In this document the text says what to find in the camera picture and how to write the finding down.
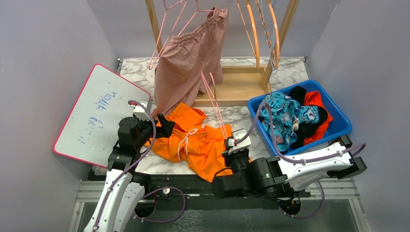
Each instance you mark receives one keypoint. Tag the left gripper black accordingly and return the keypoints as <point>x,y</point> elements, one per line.
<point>167,127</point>

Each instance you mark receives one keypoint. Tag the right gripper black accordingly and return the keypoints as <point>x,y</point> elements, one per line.
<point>227,156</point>

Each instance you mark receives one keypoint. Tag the orange shorts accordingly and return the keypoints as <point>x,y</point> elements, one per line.
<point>197,144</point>

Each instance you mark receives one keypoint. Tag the pink hanger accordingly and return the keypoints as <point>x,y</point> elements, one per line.
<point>203,11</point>
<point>215,104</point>
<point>163,29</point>

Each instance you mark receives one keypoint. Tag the blue shark print shorts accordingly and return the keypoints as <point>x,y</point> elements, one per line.
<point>283,118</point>

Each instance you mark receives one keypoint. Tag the black shorts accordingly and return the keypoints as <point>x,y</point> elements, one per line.
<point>305,129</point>

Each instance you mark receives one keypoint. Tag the orange hanger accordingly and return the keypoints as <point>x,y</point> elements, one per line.
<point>272,32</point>
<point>254,42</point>

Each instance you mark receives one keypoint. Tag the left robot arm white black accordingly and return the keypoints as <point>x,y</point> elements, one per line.
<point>121,166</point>

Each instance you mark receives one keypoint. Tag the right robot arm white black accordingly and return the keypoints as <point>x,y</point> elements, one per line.
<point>282,176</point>

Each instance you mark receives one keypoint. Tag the pink beige shorts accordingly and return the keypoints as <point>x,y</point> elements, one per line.
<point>188,60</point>

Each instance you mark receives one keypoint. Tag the wooden clothes rack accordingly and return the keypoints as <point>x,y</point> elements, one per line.
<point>241,83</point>

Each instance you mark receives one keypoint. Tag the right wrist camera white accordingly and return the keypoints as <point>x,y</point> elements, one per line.
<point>238,141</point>

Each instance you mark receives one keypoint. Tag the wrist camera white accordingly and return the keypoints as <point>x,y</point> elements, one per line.
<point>142,110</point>
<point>238,141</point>

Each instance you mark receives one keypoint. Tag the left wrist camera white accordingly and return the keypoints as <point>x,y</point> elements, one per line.
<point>142,110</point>

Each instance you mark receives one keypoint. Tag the black mounting rail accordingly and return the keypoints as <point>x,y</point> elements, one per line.
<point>145,193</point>

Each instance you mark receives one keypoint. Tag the whiteboard with pink frame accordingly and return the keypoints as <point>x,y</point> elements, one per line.
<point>90,129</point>

